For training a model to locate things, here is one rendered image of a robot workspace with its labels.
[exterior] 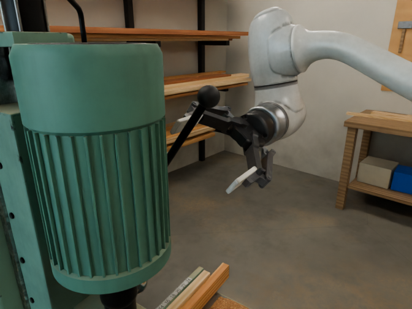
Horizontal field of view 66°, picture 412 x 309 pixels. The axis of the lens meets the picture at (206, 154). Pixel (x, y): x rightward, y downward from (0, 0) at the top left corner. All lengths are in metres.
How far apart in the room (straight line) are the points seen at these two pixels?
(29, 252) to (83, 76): 0.33
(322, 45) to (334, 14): 2.98
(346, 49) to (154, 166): 0.46
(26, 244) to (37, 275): 0.05
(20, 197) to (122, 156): 0.21
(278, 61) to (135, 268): 0.50
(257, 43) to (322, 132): 3.11
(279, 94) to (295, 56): 0.09
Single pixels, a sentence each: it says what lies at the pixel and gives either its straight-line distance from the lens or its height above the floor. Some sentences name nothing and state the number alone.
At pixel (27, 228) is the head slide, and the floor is 1.24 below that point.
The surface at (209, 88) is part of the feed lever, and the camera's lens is 0.48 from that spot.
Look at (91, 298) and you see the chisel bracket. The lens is 0.66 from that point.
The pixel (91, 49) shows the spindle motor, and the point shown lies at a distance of 0.35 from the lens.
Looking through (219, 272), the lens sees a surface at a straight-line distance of 0.88.
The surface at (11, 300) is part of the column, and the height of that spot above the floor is 1.08.
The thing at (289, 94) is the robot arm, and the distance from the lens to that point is 0.74.
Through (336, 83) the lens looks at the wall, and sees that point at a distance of 3.68.
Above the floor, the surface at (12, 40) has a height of 1.51.
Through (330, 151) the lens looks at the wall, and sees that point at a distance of 3.83.
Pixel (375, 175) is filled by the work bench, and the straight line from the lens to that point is 3.26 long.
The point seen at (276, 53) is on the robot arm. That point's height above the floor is 1.48.
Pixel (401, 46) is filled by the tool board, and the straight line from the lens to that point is 3.48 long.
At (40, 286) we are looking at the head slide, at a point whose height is 1.13.
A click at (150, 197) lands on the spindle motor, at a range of 0.42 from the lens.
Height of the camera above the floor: 1.51
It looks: 20 degrees down
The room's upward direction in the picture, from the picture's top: straight up
